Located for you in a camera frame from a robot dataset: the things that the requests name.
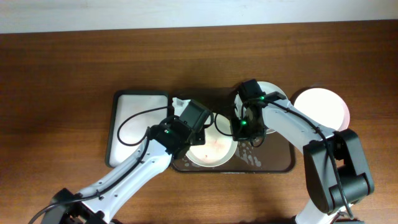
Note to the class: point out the black tray with white foam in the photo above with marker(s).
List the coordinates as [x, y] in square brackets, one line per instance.
[133, 111]

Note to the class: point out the brown plastic tray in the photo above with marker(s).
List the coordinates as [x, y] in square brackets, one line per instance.
[275, 155]

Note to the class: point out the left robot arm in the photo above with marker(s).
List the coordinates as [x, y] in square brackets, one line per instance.
[98, 203]

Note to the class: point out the pink plate with red stain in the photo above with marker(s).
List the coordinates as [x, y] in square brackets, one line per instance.
[325, 107]

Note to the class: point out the cream plate with red stain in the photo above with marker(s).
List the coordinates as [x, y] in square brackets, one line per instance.
[219, 146]

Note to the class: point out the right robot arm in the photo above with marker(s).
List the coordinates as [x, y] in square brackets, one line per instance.
[337, 174]

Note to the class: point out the pale green plate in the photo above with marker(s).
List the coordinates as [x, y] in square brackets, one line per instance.
[255, 93]

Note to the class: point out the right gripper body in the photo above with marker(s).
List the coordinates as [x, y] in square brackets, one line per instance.
[244, 129]

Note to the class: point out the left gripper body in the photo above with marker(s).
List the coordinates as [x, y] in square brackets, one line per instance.
[198, 138]

